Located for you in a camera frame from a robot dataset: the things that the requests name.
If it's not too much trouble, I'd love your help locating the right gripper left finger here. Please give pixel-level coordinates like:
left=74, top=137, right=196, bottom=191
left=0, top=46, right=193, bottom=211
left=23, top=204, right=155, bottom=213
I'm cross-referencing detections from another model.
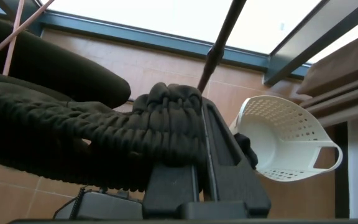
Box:
left=141, top=163, right=199, bottom=219

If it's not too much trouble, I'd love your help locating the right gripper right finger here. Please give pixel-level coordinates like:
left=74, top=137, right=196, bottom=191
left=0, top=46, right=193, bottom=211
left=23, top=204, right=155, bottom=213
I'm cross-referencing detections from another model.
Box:
left=201, top=96, right=272, bottom=218

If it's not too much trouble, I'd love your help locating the black garment with green print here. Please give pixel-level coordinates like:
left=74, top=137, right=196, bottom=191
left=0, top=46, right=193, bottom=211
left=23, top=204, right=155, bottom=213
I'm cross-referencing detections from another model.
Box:
left=0, top=12, right=208, bottom=192

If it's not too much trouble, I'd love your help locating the pink clothes hanger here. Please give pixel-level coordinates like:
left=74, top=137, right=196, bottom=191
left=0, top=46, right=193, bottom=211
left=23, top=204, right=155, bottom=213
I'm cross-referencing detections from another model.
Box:
left=0, top=0, right=55, bottom=77

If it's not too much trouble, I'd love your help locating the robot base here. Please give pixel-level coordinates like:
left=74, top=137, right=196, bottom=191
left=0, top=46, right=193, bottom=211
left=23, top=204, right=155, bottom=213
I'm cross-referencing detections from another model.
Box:
left=53, top=186, right=144, bottom=220

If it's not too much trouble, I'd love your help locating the white laundry basket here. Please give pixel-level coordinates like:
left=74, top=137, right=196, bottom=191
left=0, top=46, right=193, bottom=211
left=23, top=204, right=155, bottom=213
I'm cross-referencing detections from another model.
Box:
left=229, top=95, right=344, bottom=183

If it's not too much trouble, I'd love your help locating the black clothes rack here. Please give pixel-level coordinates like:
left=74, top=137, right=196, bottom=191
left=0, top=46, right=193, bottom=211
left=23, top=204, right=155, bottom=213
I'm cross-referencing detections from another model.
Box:
left=196, top=0, right=248, bottom=93

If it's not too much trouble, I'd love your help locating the window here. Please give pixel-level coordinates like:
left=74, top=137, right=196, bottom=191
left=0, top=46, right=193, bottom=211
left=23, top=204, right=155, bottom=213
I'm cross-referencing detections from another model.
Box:
left=0, top=0, right=358, bottom=86

